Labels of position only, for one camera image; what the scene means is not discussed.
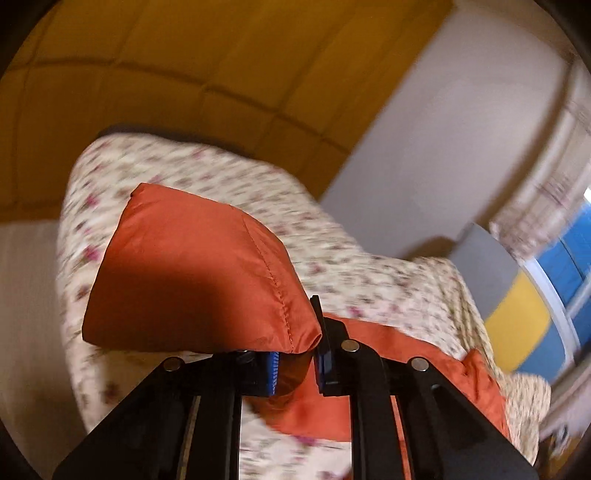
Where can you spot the beige patterned curtain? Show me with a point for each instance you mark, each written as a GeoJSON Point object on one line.
{"type": "Point", "coordinates": [549, 203]}

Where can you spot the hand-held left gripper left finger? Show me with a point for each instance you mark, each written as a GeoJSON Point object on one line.
{"type": "Point", "coordinates": [272, 374]}

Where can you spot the orange puffer jacket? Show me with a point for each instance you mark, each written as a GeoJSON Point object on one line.
{"type": "Point", "coordinates": [194, 272]}

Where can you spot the grey yellow blue headboard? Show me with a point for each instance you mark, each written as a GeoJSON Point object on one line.
{"type": "Point", "coordinates": [512, 304]}

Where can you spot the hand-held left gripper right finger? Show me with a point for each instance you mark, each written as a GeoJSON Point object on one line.
{"type": "Point", "coordinates": [322, 365]}

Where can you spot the floral quilt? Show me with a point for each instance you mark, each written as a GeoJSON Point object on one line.
{"type": "Point", "coordinates": [341, 263]}

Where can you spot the yellow wooden wardrobe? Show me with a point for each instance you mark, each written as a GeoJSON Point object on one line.
{"type": "Point", "coordinates": [194, 64]}

